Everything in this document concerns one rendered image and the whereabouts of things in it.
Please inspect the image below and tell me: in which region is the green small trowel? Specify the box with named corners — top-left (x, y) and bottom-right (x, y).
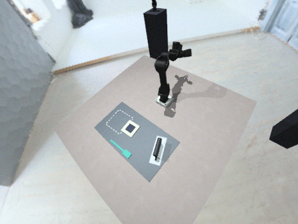
top-left (110, 140), bottom-right (131, 158)

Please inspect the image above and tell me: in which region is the cream square tile with dark centre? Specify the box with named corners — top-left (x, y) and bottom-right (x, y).
top-left (121, 120), bottom-right (140, 137)

